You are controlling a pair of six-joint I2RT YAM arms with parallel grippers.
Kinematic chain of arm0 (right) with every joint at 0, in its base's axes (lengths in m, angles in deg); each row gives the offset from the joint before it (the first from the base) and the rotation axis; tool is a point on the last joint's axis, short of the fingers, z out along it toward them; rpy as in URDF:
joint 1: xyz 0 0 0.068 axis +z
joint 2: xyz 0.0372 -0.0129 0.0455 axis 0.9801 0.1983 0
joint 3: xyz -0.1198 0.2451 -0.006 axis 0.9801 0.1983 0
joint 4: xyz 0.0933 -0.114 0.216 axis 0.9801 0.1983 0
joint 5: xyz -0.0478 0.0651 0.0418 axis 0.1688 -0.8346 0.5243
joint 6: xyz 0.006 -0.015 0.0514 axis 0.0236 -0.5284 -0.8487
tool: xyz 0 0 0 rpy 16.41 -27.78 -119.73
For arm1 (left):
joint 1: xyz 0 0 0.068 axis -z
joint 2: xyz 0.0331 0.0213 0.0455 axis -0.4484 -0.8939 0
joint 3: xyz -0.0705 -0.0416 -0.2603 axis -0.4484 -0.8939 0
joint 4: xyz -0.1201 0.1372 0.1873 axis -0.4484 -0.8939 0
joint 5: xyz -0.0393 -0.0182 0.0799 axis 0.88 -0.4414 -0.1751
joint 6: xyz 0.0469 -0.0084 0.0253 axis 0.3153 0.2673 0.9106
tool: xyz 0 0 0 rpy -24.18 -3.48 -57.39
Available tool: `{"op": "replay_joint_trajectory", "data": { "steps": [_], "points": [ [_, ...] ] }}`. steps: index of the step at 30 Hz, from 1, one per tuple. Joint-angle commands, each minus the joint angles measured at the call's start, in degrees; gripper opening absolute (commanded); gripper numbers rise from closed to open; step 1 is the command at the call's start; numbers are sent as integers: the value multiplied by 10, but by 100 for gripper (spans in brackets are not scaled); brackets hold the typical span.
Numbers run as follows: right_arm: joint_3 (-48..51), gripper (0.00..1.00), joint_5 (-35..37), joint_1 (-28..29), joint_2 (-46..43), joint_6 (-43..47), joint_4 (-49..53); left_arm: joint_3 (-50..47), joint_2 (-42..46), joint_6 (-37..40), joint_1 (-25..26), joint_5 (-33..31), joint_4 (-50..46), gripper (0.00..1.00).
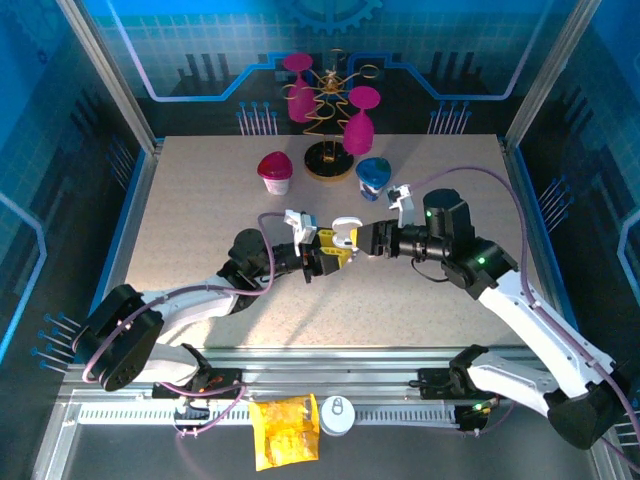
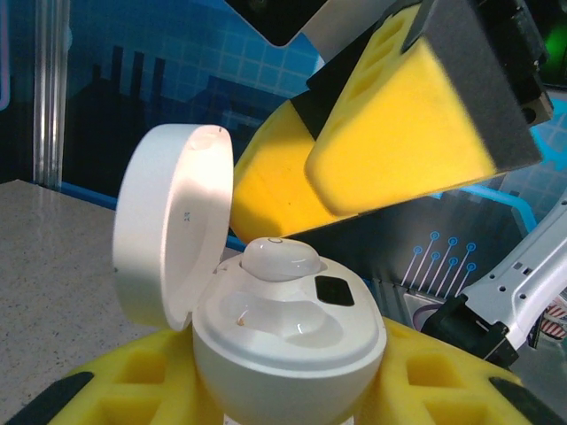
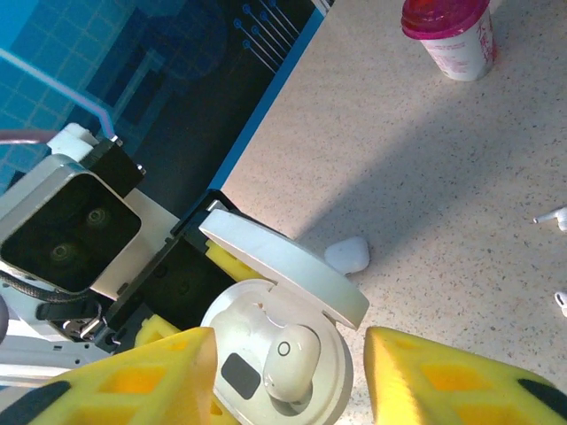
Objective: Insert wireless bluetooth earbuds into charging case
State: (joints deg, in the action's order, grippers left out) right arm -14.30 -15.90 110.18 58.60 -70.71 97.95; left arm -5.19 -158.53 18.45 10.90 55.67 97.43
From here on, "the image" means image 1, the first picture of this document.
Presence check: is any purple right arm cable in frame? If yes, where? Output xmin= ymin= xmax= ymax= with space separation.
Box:
xmin=409 ymin=165 xmax=640 ymax=461

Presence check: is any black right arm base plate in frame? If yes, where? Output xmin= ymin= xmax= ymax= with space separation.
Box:
xmin=417 ymin=365 xmax=481 ymax=401

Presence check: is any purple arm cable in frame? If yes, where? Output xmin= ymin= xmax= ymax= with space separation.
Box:
xmin=409 ymin=165 xmax=640 ymax=461
xmin=81 ymin=210 xmax=301 ymax=439

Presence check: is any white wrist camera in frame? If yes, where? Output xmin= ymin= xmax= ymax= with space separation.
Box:
xmin=386 ymin=183 xmax=415 ymax=227
xmin=282 ymin=209 xmax=319 ymax=257

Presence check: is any white pull-tab can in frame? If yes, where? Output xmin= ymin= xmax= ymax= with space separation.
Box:
xmin=318 ymin=394 xmax=357 ymax=437

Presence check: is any magenta wine glass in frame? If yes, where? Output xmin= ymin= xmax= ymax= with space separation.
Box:
xmin=282 ymin=52 xmax=316 ymax=124
xmin=342 ymin=85 xmax=382 ymax=156

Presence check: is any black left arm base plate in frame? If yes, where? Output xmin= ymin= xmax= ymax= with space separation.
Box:
xmin=152 ymin=364 xmax=246 ymax=401

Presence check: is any aluminium frame rail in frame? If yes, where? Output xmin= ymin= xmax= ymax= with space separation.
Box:
xmin=62 ymin=347 xmax=601 ymax=401

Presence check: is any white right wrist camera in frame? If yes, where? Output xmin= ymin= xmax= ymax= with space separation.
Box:
xmin=386 ymin=183 xmax=415 ymax=227

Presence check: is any yellow snack bag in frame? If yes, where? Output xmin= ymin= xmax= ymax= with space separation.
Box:
xmin=248 ymin=393 xmax=321 ymax=472

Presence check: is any white slotted cable duct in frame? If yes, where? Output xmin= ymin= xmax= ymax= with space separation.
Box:
xmin=74 ymin=402 xmax=461 ymax=427

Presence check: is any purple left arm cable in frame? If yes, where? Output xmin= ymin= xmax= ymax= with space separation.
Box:
xmin=81 ymin=210 xmax=301 ymax=439

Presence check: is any gold wire glass rack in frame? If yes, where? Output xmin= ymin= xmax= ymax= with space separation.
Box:
xmin=280 ymin=48 xmax=381 ymax=182

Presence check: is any white earbuds charging case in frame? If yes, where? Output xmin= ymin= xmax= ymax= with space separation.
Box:
xmin=331 ymin=216 xmax=362 ymax=251

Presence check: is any black cable connector box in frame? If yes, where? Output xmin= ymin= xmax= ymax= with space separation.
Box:
xmin=173 ymin=402 xmax=211 ymax=434
xmin=457 ymin=398 xmax=495 ymax=434

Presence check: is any white cup with pink lid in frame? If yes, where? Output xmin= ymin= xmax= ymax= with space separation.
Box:
xmin=256 ymin=151 xmax=294 ymax=197

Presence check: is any aluminium frame post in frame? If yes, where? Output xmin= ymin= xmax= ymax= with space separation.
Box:
xmin=502 ymin=0 xmax=604 ymax=149
xmin=55 ymin=0 xmax=164 ymax=154

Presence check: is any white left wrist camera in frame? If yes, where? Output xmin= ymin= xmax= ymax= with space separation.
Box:
xmin=282 ymin=209 xmax=319 ymax=257

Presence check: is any white cup with blue lid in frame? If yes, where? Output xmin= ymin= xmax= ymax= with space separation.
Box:
xmin=355 ymin=156 xmax=392 ymax=202

